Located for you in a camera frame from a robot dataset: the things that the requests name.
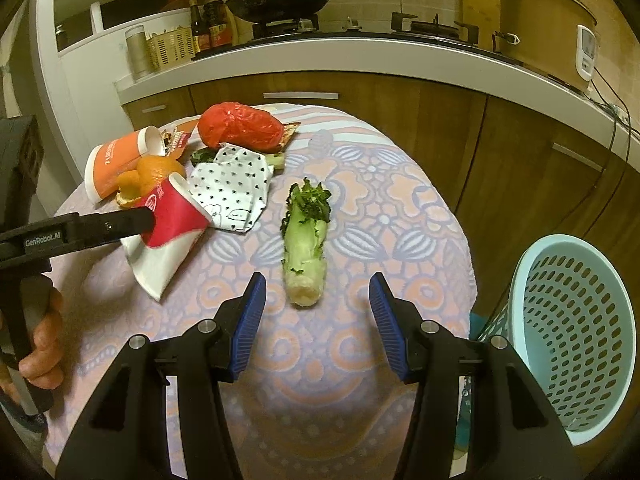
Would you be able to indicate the red label sauce bottle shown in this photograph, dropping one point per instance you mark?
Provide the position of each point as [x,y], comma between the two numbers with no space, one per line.
[220,22]

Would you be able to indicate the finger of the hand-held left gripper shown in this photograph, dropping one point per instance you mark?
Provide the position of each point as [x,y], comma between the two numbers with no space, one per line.
[125,222]

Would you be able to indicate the steel pot on counter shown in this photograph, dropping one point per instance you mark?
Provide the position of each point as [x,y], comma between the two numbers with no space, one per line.
[540,25]

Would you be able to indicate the grey metal canister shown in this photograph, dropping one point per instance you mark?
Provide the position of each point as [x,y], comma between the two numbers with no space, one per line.
[137,55]

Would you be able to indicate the dark sauce bottle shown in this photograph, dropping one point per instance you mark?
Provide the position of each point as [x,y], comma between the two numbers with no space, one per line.
[199,25]

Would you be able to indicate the orange paper cup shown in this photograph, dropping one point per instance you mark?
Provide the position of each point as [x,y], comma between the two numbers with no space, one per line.
[115,160]

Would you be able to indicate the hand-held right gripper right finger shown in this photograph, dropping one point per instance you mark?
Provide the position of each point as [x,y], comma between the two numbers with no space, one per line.
[387,330]

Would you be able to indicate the person's left hand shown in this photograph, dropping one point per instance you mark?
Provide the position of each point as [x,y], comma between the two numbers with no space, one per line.
[47,350]

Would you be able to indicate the red and white paper cup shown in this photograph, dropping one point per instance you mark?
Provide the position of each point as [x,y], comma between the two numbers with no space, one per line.
[157,267]

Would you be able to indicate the orange peel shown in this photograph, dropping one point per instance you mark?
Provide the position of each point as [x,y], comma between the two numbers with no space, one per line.
[150,172]

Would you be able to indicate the pale green lettuce stem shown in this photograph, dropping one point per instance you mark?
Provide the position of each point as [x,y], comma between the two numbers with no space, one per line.
[305,250]

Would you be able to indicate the light blue plastic wastebasket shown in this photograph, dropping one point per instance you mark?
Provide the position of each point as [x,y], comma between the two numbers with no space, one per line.
[565,310]

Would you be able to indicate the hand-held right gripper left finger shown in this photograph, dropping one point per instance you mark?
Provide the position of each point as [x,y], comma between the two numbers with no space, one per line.
[247,325]

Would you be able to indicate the black gas stove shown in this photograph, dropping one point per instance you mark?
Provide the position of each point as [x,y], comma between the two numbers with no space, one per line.
[375,30]

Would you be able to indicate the yellow plastic basket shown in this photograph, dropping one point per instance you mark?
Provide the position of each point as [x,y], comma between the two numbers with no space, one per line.
[172,50]

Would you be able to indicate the red plastic bag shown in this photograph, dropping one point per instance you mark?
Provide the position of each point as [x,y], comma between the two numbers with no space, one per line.
[240,127]

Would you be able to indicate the white dotted paper wrapper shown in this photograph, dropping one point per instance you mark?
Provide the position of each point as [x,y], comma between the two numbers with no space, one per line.
[235,185]

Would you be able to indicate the small green toy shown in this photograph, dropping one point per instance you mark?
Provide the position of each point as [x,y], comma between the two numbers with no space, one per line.
[276,160]

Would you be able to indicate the orange snack packet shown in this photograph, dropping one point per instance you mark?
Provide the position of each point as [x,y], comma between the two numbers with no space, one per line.
[177,142]
[290,132]

